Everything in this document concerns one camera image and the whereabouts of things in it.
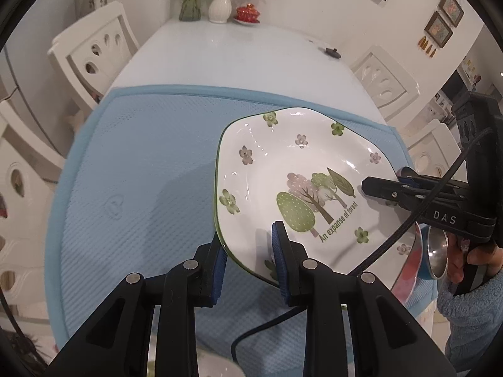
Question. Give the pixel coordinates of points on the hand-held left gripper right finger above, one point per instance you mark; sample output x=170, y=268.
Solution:
x=279, y=259

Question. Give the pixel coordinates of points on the light blue table mat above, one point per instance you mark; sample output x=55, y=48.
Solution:
x=137, y=184

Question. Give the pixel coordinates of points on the person's right hand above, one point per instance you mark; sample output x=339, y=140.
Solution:
x=456, y=259

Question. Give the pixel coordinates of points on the white dining chair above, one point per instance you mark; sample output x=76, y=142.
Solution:
x=393, y=98
x=78, y=47
x=35, y=172
x=432, y=141

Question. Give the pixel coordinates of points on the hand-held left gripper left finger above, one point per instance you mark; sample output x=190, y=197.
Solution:
x=219, y=279

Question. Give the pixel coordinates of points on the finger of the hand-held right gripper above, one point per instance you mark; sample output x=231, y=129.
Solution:
x=436, y=186
x=385, y=190

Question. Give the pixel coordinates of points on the large hexagonal tree-print plate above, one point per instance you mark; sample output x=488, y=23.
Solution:
x=275, y=153

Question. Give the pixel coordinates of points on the red lidded cup with saucer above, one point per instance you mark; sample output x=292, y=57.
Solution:
x=247, y=12

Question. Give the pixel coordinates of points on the brown wall ornament set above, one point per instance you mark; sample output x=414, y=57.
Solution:
x=428, y=49

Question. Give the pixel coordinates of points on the small black knob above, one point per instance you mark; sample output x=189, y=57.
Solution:
x=333, y=52

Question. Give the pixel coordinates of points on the small framed wall picture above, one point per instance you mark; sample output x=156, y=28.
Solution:
x=452, y=6
x=438, y=29

